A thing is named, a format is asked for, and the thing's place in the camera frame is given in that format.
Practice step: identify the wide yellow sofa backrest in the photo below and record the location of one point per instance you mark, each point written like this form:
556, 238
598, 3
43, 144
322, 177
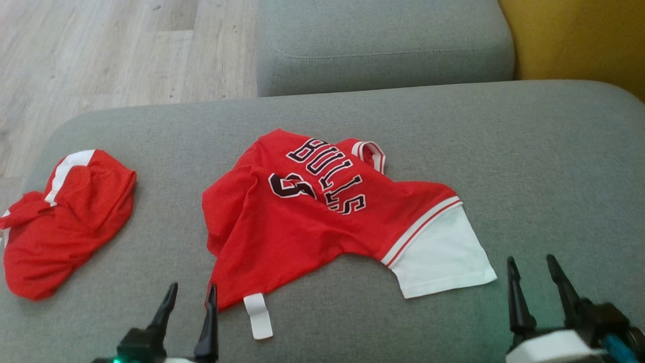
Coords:
579, 35

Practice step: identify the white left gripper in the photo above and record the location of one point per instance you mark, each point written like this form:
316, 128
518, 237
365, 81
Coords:
179, 361

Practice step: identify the red shorts white side stripe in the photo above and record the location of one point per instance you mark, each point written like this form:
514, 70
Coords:
65, 237

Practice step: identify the small grey sofa seat cushion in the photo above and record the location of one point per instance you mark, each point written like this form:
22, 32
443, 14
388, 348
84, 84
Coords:
383, 45

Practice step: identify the red basketball jersey white sleeves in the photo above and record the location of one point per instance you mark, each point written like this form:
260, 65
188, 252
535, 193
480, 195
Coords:
302, 232

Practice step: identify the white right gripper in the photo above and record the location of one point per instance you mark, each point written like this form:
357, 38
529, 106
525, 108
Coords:
549, 350

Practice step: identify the large grey sofa seat cushion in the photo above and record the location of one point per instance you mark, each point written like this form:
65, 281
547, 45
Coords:
352, 312

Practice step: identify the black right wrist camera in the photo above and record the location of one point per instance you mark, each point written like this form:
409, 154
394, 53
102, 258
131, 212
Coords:
604, 320

